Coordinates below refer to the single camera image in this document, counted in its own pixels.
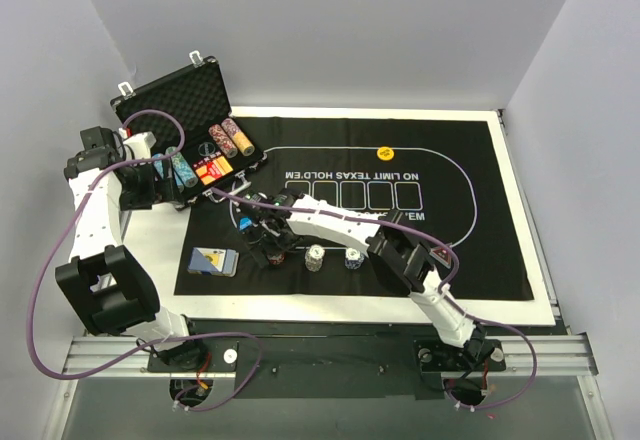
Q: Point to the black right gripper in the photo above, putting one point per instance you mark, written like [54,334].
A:
[267,245]

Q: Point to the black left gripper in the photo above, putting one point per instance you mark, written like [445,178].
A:
[167,186]

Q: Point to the blue blind button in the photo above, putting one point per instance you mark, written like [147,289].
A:
[244,224]

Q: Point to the red poker chip stack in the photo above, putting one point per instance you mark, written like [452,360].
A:
[276,259]

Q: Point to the yellow dealer button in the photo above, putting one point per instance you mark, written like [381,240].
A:
[385,153]

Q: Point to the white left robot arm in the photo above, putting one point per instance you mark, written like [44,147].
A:
[107,287]

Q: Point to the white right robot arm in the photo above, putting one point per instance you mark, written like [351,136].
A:
[403,259]

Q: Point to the light blue chip roll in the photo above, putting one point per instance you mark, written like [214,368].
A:
[163,167]

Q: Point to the white table board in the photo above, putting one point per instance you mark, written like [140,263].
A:
[156,237]

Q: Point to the grey poker chip stack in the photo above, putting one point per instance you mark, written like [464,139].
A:
[314,257]

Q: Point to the blue playing card deck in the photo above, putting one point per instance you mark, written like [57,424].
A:
[213,262]

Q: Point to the black aluminium poker case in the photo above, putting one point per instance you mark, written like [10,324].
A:
[184,104]

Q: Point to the clear round button in case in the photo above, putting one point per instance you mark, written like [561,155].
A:
[206,149]

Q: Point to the red yellow card box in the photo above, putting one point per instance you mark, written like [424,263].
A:
[212,168]

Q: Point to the tan chip roll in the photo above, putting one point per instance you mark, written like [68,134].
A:
[239,138]

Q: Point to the dark red chip roll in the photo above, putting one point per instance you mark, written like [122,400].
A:
[223,141]

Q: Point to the blue poker chip stack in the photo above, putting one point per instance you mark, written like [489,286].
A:
[353,258]

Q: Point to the black poker felt mat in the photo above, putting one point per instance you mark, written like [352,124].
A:
[444,177]

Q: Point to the aluminium mounting rail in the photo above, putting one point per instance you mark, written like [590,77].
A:
[568,355]

